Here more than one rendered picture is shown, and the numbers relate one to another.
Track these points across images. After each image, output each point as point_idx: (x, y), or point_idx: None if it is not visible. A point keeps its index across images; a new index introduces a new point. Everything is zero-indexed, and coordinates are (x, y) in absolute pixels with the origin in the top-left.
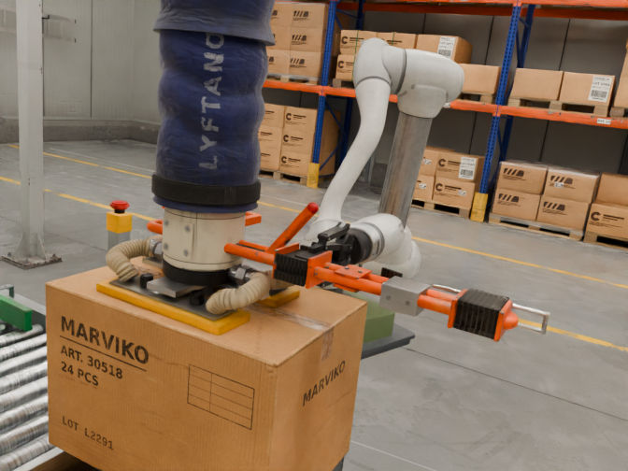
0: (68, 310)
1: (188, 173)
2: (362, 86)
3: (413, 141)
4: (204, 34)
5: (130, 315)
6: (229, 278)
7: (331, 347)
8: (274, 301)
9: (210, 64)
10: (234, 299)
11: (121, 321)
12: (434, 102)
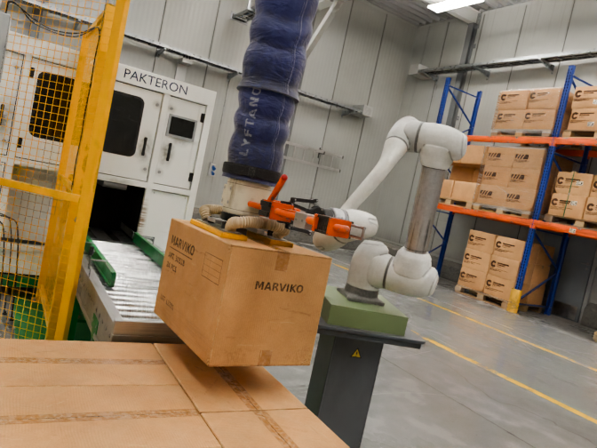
0: (175, 231)
1: (234, 157)
2: (386, 141)
3: (426, 185)
4: (251, 88)
5: (193, 228)
6: None
7: (286, 266)
8: (269, 240)
9: (251, 102)
10: (234, 220)
11: (189, 233)
12: (439, 156)
